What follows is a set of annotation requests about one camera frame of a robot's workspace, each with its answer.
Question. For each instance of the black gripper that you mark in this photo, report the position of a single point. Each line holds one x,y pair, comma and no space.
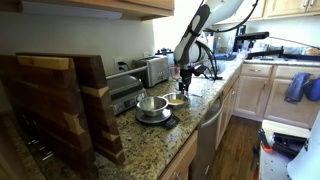
186,74

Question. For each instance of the silver metal spoon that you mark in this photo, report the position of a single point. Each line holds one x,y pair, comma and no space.
195,95

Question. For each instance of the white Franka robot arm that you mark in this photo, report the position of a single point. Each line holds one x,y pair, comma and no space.
193,43

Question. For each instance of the silver bowl holding yellow grains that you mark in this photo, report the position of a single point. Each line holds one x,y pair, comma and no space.
176,103

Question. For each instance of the empty silver bowl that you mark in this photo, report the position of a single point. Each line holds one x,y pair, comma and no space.
152,106

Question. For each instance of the yellow grain pile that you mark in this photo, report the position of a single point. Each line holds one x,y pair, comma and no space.
176,101

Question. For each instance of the small glass jar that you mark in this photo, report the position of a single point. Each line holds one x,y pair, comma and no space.
175,73

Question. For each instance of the stainless steel toaster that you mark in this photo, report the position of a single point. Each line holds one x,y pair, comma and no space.
153,71

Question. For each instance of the black digital kitchen scale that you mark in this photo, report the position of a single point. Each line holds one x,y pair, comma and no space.
168,121

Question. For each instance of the stainless steel dishwasher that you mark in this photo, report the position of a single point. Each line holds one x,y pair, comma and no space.
208,133

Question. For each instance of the stainless steel panini grill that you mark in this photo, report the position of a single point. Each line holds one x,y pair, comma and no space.
125,91

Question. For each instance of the light wooden corner cabinets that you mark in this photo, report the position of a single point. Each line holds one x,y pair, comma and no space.
256,90

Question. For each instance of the wooden lower drawer cabinet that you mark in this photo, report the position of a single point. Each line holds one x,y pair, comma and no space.
180,160

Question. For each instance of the wooden cutting board light inlays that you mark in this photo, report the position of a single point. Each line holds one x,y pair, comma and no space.
100,110

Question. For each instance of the wooden upper cabinet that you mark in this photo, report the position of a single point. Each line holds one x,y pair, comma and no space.
100,5

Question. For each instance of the black tools on cart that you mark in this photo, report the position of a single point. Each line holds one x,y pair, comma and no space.
288,143

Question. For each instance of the white robot cart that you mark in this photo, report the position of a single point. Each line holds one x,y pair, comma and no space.
280,166

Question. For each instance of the dark blue hanging towel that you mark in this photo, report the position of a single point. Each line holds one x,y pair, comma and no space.
313,88

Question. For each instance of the tall dark wooden cutting board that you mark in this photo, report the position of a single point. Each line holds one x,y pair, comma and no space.
40,110

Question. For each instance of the white wall outlet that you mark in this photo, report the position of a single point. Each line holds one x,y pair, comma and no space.
117,64

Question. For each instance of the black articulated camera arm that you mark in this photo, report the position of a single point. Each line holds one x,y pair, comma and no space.
253,36

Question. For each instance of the light wooden wall cabinets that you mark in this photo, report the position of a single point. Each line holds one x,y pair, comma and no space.
283,8

